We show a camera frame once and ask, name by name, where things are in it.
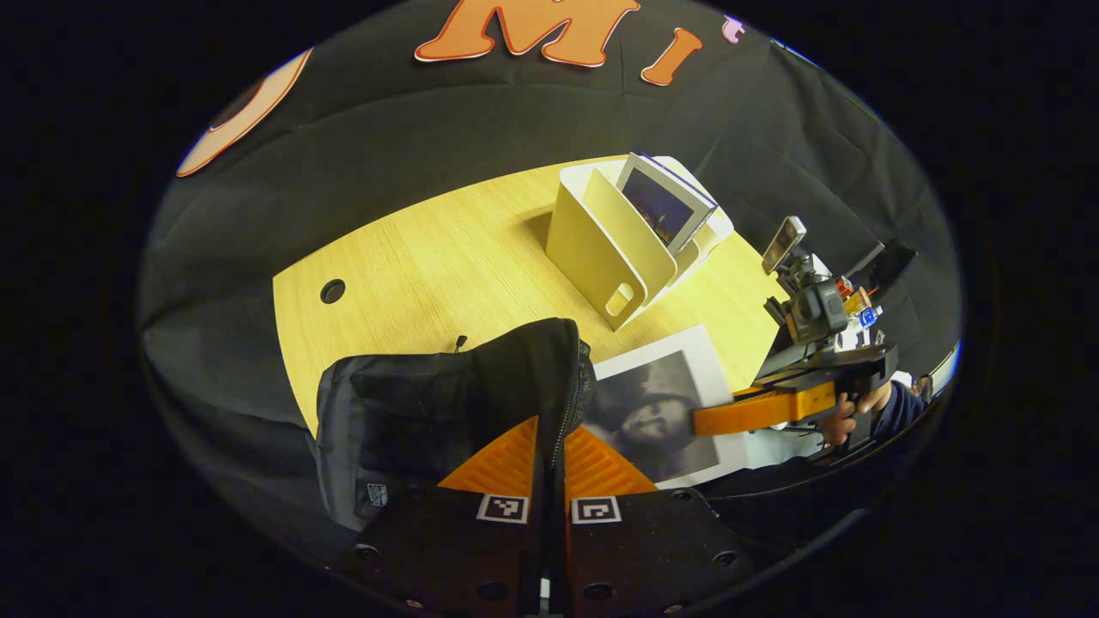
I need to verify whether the white bookshelf organizer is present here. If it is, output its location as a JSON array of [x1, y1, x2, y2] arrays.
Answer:
[[545, 154, 736, 332]]

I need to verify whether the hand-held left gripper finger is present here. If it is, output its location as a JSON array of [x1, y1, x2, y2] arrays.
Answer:
[[549, 425, 758, 618], [331, 416, 549, 618]]

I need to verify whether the dark blue cover book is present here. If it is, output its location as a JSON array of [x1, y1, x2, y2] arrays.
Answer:
[[616, 153, 719, 257]]

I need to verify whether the white portrait cover book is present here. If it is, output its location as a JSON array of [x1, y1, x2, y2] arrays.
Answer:
[[588, 324, 750, 490]]

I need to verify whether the red orange packet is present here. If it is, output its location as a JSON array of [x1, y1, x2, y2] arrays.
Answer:
[[837, 275, 872, 314]]

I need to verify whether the black schoolbag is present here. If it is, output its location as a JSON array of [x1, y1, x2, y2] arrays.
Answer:
[[313, 318, 598, 533]]

